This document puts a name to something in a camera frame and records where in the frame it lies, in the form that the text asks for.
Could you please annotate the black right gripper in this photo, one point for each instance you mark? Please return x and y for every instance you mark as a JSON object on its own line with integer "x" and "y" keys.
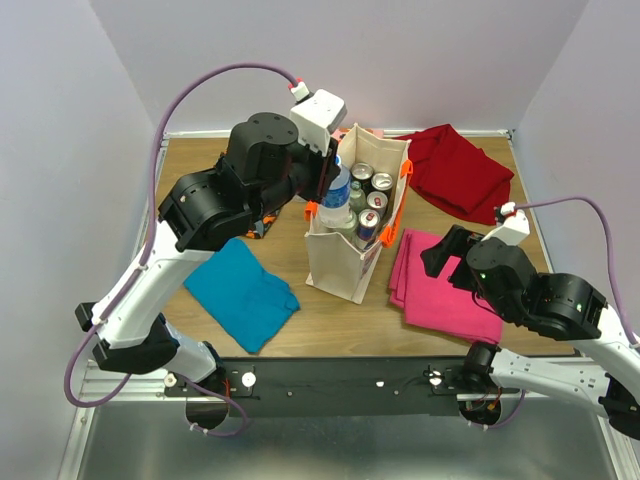
{"x": 457, "y": 240}

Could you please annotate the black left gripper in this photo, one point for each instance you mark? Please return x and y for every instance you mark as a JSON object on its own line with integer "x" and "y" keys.
{"x": 320, "y": 184}

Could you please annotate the beige canvas tote bag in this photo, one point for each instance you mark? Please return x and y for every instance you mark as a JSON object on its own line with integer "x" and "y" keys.
{"x": 337, "y": 265}

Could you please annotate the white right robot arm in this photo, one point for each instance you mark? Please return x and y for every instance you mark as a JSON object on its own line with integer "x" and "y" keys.
{"x": 561, "y": 307}

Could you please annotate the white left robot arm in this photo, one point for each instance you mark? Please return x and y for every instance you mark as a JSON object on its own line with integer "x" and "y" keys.
{"x": 201, "y": 213}

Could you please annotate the light pink printed cloth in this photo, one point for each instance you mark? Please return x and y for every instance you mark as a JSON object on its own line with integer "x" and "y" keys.
{"x": 342, "y": 132}

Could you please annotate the red bull can middle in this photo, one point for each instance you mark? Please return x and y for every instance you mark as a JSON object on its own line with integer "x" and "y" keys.
{"x": 378, "y": 202}

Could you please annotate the red bull can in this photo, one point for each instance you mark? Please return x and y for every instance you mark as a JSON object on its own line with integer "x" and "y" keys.
{"x": 368, "y": 223}
{"x": 378, "y": 202}

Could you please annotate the red bull can front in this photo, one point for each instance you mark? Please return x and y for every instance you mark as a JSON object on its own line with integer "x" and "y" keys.
{"x": 368, "y": 223}

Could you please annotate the magenta folded cloth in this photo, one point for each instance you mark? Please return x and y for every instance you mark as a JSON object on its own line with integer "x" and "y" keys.
{"x": 434, "y": 303}

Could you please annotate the green glass bottle front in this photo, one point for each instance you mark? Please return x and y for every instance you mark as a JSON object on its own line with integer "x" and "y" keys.
{"x": 350, "y": 233}

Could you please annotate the dark red cloth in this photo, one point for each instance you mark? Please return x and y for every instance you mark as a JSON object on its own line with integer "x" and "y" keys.
{"x": 455, "y": 176}

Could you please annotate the orange camouflage cloth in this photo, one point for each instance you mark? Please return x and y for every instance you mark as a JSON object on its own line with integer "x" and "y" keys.
{"x": 261, "y": 224}

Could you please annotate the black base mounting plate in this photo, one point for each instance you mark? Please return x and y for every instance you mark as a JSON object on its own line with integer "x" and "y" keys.
{"x": 348, "y": 386}

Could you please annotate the teal folded cloth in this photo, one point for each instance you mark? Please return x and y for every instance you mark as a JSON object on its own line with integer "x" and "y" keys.
{"x": 247, "y": 301}

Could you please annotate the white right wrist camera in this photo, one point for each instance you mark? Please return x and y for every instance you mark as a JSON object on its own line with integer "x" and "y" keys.
{"x": 512, "y": 224}

